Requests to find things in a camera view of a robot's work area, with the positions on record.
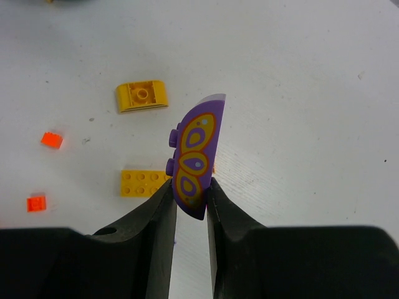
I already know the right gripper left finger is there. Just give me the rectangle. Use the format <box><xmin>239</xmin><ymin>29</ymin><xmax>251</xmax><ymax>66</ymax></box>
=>
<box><xmin>1</xmin><ymin>182</ymin><xmax>176</xmax><ymax>298</ymax></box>

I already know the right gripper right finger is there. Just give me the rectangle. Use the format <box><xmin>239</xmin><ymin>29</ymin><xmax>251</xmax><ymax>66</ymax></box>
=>
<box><xmin>206</xmin><ymin>180</ymin><xmax>398</xmax><ymax>298</ymax></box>

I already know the small orange cube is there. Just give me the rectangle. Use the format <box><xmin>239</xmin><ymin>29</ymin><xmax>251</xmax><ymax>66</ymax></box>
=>
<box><xmin>27</xmin><ymin>196</ymin><xmax>47</xmax><ymax>212</ymax></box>
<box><xmin>41</xmin><ymin>132</ymin><xmax>64</xmax><ymax>150</ymax></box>

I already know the purple lego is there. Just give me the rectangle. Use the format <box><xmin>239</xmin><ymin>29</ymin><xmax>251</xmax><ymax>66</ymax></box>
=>
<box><xmin>166</xmin><ymin>93</ymin><xmax>226</xmax><ymax>220</ymax></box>

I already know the yellow long lego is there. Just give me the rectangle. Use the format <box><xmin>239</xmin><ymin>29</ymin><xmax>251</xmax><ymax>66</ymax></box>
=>
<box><xmin>120</xmin><ymin>169</ymin><xmax>171</xmax><ymax>197</ymax></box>

